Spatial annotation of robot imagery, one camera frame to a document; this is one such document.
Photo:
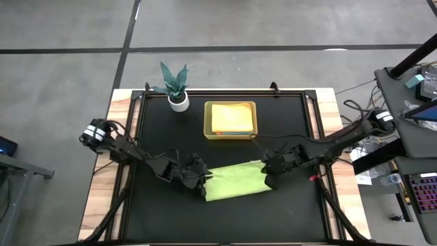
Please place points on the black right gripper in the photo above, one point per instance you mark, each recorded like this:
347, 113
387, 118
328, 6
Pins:
276, 164

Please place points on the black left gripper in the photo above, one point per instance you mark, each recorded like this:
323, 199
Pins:
196, 174

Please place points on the green microfiber towel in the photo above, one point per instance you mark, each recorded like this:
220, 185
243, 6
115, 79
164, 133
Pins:
235, 181

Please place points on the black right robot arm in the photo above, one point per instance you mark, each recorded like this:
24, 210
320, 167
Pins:
334, 143

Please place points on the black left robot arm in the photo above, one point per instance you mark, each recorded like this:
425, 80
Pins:
136, 153

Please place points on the small red clip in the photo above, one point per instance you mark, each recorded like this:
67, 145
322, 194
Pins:
314, 177

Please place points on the yellow translucent plastic bin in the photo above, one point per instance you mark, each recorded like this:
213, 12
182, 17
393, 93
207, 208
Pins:
207, 119

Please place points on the snake plant in white pot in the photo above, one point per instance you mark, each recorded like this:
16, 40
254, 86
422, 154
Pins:
179, 102

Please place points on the clear plastic bag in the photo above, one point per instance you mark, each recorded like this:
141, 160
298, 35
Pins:
360, 155

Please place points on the white paper sheet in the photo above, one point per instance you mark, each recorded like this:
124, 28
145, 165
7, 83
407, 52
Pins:
363, 180

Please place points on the black desk crossbar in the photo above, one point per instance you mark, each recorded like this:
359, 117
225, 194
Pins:
375, 158

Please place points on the clear plastic bottle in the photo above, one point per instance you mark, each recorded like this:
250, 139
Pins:
392, 179

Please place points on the grey desk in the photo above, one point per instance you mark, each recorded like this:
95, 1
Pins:
430, 229
399, 136

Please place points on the small black caster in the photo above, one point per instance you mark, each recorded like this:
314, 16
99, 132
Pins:
396, 217

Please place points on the backlit keyboard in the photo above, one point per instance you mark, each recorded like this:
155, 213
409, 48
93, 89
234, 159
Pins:
425, 194

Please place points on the tablet with blue screen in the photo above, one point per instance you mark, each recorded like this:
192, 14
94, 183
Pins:
426, 112

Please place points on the small teal box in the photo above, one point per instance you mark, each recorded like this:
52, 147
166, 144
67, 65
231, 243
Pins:
414, 81

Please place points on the black screen device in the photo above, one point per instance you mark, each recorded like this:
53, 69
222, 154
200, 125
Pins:
428, 85

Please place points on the black round pole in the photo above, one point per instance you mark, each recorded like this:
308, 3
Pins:
413, 58

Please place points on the grey cart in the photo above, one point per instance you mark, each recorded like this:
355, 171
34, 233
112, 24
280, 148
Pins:
13, 205

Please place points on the blue-lit black device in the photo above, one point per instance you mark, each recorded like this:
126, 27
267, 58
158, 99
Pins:
7, 147

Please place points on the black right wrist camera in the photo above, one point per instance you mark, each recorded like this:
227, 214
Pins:
273, 159

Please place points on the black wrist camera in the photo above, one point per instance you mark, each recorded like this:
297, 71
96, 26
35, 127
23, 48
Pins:
273, 159
198, 162

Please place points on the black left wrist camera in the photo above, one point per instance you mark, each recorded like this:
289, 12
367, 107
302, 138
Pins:
198, 162

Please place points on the black frame clamp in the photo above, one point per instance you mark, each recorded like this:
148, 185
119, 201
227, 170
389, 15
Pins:
147, 86
274, 87

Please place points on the black metal table frame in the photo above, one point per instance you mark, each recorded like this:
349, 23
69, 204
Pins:
311, 95

